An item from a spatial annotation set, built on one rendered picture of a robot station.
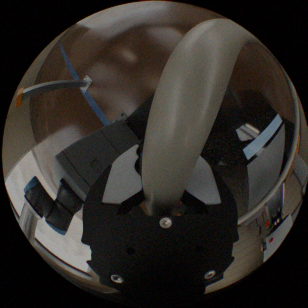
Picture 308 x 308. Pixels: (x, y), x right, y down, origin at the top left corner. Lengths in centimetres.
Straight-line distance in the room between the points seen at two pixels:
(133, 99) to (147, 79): 25
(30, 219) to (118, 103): 124
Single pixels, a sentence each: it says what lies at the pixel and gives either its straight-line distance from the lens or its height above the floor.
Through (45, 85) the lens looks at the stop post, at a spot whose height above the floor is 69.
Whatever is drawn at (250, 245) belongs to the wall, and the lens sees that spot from 583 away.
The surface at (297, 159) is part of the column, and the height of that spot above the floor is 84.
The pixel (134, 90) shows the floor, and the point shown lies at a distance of 110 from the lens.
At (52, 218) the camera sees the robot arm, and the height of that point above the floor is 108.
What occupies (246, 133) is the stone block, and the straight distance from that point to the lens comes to 38.
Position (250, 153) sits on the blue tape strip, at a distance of 37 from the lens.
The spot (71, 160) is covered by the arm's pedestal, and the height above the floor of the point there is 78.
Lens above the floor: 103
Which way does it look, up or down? 61 degrees down
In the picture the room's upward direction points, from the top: 165 degrees counter-clockwise
